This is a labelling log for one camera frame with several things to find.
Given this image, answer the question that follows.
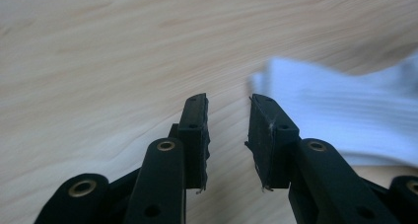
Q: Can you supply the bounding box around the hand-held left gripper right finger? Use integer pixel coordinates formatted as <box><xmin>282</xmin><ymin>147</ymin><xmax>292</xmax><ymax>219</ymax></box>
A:
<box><xmin>244</xmin><ymin>93</ymin><xmax>401</xmax><ymax>224</ymax></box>

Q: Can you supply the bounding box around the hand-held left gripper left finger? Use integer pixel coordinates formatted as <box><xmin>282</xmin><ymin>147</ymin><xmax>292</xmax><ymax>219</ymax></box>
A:
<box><xmin>122</xmin><ymin>92</ymin><xmax>212</xmax><ymax>224</ymax></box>

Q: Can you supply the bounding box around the white sock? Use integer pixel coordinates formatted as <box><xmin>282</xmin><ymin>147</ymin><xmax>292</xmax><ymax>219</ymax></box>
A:
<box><xmin>245</xmin><ymin>50</ymin><xmax>418</xmax><ymax>168</ymax></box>

